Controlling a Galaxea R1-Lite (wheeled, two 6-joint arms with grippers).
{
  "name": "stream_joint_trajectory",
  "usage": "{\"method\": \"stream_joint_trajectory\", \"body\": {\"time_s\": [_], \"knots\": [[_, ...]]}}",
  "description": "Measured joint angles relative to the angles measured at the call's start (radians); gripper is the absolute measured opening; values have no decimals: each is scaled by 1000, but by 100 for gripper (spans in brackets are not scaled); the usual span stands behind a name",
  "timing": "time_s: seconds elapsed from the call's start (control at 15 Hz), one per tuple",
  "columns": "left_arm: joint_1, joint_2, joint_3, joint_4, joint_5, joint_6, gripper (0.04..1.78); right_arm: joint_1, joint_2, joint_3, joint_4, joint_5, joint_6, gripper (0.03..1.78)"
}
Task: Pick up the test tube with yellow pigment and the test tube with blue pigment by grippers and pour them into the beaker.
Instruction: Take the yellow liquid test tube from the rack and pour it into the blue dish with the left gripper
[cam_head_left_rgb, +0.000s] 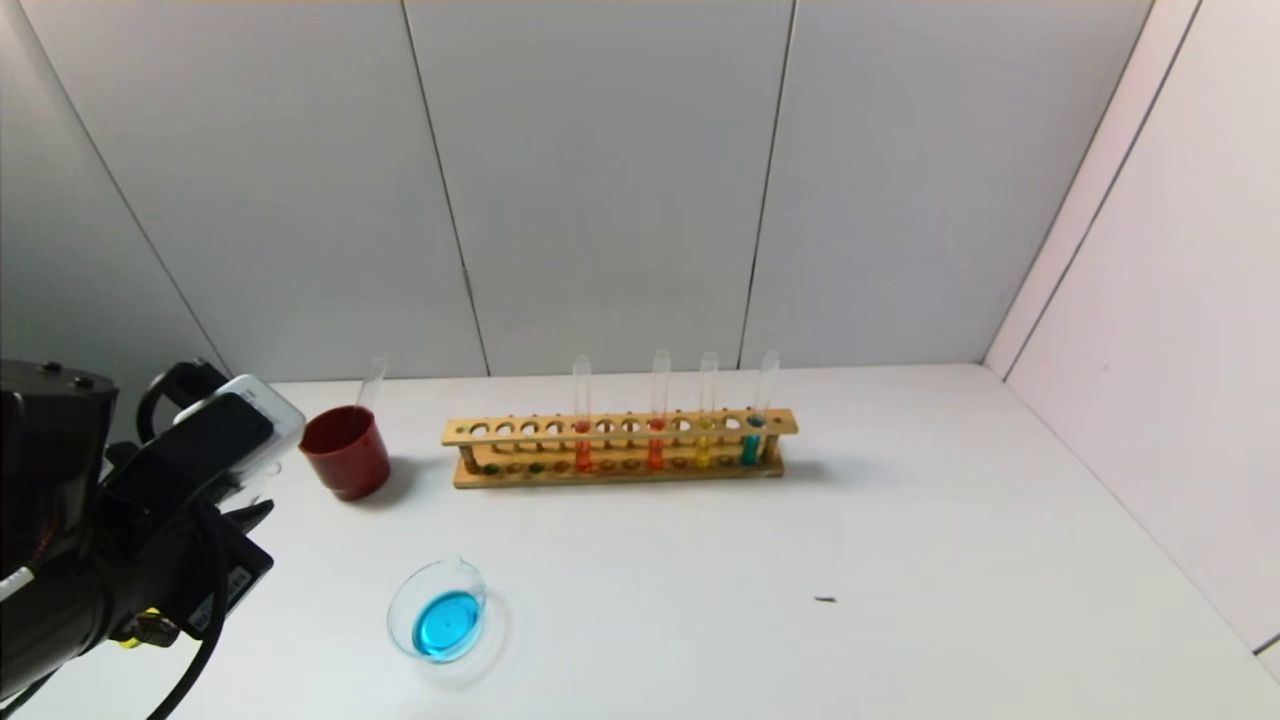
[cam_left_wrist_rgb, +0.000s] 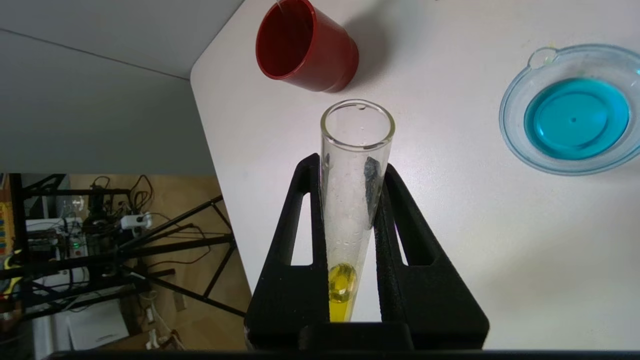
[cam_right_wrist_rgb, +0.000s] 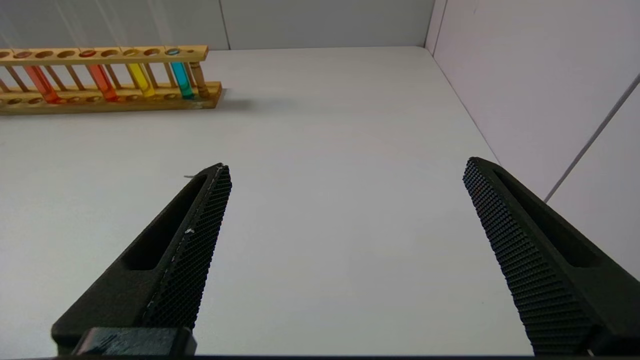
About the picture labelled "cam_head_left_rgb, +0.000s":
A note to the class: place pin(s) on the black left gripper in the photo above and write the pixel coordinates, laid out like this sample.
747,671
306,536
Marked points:
228,588

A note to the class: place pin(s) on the blue pigment glass test tube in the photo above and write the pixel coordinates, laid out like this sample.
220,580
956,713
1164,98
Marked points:
372,385
749,450

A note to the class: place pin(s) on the clear glass beaker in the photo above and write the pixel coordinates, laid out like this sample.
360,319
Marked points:
445,625

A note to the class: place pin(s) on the orange pigment glass test tube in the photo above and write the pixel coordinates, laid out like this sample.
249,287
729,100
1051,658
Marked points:
582,455
655,455

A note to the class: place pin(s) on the wooden test tube rack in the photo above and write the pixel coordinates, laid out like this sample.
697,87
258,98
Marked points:
620,426

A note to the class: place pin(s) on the dark red plastic cup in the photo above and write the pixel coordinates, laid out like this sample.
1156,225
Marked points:
345,460

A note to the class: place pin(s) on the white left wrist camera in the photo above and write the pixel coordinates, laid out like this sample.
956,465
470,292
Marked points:
215,440

